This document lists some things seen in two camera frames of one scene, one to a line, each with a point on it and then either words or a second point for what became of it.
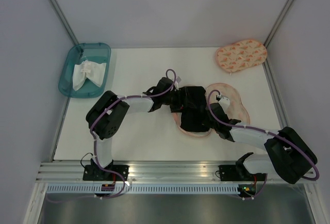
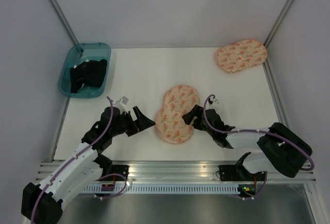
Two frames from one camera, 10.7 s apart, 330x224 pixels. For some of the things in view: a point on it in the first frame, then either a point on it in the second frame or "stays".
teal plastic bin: (96, 52) stays
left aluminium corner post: (57, 7) stays
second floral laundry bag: (240, 55) stays
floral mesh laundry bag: (238, 112) → (178, 100)
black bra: (194, 117) → (92, 73)
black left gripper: (181, 102) → (142, 123)
